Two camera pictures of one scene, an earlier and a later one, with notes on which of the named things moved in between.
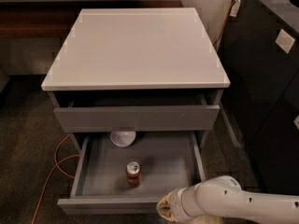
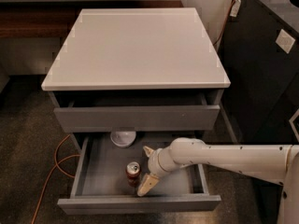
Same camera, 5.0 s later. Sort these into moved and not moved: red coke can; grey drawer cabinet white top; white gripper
Moved: white gripper
Not moved: grey drawer cabinet white top; red coke can
